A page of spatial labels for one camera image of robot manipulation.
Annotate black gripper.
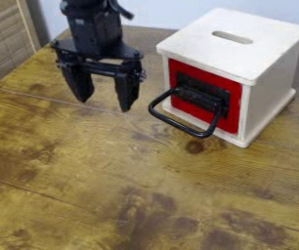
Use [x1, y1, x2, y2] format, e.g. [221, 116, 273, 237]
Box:
[51, 9, 145, 112]

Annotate black metal drawer handle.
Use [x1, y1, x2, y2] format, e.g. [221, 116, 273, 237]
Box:
[147, 72, 231, 139]

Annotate red wooden drawer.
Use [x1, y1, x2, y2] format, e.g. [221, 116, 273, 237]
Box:
[167, 59, 242, 134]

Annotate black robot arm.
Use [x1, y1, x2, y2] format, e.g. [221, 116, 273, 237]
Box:
[50, 0, 146, 112]

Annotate wooden panel at left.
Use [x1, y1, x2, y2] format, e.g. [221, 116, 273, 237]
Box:
[0, 0, 39, 79]

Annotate white wooden box cabinet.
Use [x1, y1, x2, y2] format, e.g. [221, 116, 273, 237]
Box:
[154, 8, 299, 147]

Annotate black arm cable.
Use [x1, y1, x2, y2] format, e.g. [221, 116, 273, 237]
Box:
[106, 0, 135, 21]

